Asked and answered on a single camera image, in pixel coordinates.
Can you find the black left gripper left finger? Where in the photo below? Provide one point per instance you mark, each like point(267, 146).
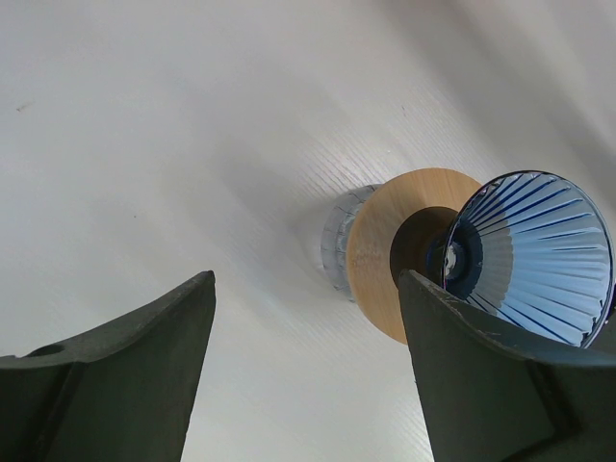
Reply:
point(122, 391)

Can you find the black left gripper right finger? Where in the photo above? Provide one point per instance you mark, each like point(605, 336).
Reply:
point(491, 391)

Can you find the blue coffee dripper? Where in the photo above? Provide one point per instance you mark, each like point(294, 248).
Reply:
point(532, 248)

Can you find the grey glass coffee server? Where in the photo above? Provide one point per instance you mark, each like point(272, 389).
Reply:
point(335, 234)

